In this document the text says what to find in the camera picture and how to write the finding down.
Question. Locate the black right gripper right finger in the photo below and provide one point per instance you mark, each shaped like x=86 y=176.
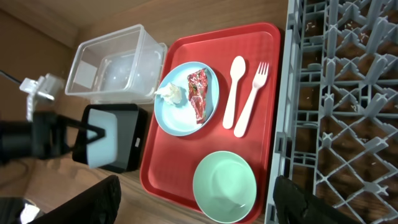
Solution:
x=294 y=205

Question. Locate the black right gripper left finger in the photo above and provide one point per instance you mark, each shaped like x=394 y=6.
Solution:
x=98 y=204

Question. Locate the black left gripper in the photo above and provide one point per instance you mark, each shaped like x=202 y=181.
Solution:
x=49 y=135

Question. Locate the mint green bowl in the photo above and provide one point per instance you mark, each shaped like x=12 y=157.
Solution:
x=224 y=187

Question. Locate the white tissue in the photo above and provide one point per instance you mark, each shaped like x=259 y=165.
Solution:
x=170 y=93

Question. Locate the red snack wrapper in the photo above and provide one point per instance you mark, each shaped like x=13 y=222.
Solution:
x=197 y=90

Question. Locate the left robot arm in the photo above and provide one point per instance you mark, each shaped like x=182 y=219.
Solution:
x=16 y=140

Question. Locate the black waste tray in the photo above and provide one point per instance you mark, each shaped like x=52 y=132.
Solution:
x=120 y=150

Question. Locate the grey dishwasher rack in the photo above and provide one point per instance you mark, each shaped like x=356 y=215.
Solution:
x=336 y=127

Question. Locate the clear plastic bin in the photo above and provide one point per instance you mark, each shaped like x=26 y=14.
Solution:
x=119 y=67

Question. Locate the red serving tray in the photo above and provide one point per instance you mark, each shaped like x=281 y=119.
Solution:
x=169 y=162

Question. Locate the light blue plate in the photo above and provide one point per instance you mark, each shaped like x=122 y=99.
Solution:
x=180 y=120

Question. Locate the white plastic fork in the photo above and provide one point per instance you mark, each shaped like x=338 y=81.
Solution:
x=258 y=82

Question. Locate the white plastic spoon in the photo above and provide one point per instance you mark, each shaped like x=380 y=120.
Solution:
x=238 y=68

